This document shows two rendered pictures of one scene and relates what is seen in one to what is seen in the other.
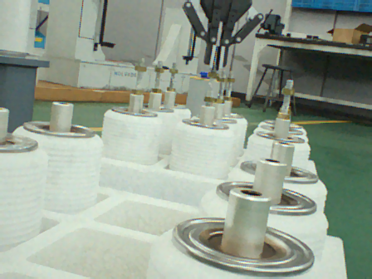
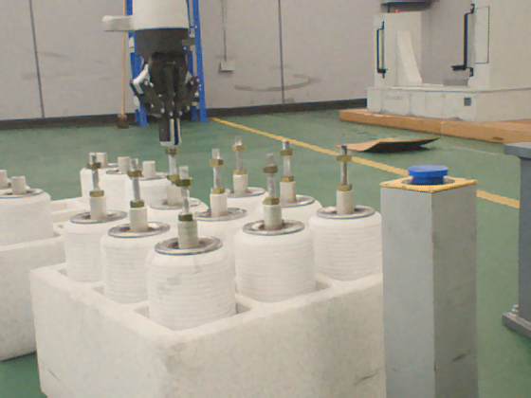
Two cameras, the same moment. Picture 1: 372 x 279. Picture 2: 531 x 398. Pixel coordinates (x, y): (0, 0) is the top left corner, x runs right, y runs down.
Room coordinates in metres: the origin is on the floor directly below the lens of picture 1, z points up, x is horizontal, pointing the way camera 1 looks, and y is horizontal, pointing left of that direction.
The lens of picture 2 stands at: (1.61, -0.67, 0.44)
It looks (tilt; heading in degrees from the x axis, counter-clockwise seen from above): 10 degrees down; 134
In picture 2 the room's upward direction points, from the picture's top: 3 degrees counter-clockwise
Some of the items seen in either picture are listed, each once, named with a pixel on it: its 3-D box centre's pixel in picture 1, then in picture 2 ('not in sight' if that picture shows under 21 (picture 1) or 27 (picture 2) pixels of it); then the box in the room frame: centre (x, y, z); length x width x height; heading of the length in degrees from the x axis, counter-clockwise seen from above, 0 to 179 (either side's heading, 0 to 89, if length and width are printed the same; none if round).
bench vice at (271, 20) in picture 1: (272, 23); not in sight; (5.43, -0.66, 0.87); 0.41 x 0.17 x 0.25; 148
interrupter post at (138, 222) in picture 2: not in sight; (138, 220); (0.91, -0.16, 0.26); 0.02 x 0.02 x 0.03
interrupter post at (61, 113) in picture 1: (61, 118); (149, 170); (0.55, 0.14, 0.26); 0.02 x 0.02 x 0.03
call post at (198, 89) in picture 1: (197, 144); (430, 326); (1.23, -0.02, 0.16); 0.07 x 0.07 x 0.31; 80
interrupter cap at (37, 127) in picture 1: (60, 130); (150, 177); (0.55, 0.14, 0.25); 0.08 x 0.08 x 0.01
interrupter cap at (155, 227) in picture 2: (281, 130); (139, 230); (0.91, -0.16, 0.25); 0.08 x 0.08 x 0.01
